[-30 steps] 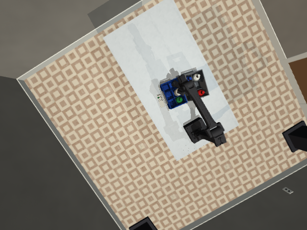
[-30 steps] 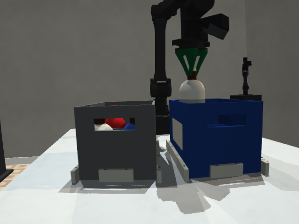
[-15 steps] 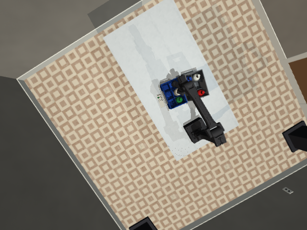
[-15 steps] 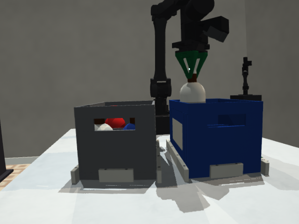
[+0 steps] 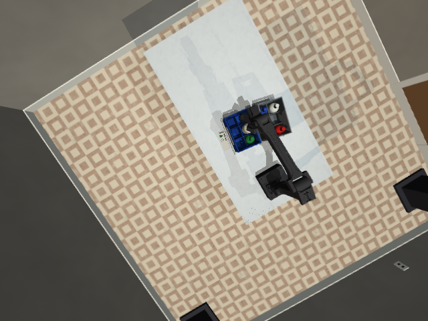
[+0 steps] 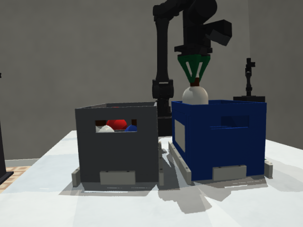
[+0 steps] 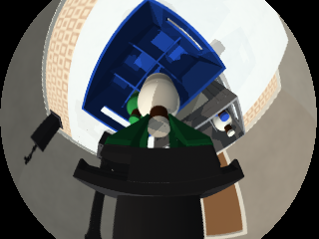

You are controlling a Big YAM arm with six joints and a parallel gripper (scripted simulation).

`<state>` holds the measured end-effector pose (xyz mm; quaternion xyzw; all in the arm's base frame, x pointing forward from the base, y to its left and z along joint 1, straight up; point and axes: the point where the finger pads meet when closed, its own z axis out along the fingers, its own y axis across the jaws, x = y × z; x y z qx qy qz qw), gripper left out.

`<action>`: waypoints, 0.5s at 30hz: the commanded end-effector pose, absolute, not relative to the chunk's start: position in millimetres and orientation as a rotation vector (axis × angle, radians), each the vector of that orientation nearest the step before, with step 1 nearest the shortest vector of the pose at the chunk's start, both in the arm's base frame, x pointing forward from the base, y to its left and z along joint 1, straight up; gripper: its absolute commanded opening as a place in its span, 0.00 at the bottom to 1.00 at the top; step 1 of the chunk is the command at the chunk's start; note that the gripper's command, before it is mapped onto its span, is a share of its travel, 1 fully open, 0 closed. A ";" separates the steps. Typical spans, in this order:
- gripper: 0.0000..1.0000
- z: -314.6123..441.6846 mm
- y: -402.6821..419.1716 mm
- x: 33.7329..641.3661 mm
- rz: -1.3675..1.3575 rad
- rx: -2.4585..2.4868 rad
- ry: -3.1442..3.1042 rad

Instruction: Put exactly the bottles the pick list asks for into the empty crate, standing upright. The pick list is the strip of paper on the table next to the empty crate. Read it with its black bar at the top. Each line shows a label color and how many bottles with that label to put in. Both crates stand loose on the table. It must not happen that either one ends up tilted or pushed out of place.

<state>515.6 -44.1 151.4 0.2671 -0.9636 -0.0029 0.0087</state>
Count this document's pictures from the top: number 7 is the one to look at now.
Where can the cream bottle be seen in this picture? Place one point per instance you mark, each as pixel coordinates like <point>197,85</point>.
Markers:
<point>224,125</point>

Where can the dark blue crate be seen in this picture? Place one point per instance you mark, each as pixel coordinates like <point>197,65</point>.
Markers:
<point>129,55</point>

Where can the white bottle with grey label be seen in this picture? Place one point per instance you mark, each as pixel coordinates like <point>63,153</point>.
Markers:
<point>158,97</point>

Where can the green bottle with pale green label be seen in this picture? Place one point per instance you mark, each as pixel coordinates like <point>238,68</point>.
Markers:
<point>132,107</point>

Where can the blue bottle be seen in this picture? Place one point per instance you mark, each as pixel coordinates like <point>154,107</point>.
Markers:
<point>224,116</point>

